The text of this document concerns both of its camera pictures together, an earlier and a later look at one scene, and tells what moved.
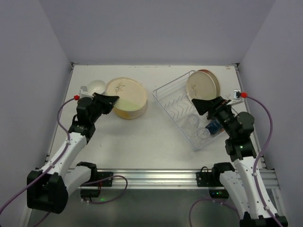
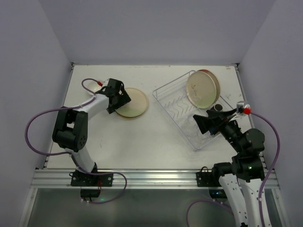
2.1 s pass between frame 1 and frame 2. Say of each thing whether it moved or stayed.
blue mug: stayed
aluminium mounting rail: stayed
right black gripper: moved
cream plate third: stayed
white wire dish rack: stayed
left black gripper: moved
